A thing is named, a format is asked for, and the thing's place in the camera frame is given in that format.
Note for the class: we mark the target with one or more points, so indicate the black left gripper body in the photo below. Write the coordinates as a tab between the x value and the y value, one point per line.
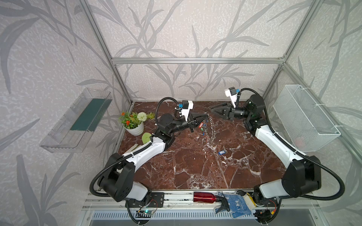
191	123

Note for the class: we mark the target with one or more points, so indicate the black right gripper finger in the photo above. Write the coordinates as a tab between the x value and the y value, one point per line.
222	114
221	108

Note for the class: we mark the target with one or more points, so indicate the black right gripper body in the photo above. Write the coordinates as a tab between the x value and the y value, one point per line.
229	112

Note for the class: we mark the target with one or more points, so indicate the key with blue tag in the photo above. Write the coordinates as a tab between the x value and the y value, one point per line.
222	152

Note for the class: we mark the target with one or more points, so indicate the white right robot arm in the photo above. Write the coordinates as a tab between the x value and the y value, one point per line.
303	172

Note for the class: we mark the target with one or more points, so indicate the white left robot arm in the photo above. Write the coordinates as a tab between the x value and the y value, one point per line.
116	180

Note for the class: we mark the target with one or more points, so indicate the green garden trowel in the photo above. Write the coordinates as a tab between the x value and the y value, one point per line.
146	137

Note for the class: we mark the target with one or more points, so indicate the potted artificial flower plant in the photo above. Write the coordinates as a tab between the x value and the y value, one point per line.
134	122

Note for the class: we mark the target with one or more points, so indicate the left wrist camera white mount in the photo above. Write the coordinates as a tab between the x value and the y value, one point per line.
185	107

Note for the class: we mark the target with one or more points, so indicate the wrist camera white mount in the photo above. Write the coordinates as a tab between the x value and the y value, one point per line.
232	93
185	107

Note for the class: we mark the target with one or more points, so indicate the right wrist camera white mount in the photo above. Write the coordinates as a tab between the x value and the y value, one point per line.
232	93

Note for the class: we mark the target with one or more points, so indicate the white wire mesh basket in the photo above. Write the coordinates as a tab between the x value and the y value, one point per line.
307	125

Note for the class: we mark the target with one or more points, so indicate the aluminium frame crossbar back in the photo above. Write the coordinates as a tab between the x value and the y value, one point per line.
190	60

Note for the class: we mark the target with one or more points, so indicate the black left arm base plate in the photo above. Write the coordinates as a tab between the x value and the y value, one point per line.
153	200

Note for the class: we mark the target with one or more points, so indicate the clear plastic wall shelf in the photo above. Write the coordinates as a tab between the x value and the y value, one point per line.
76	127

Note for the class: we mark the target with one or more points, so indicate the aluminium frame post right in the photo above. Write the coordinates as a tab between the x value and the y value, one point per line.
311	13

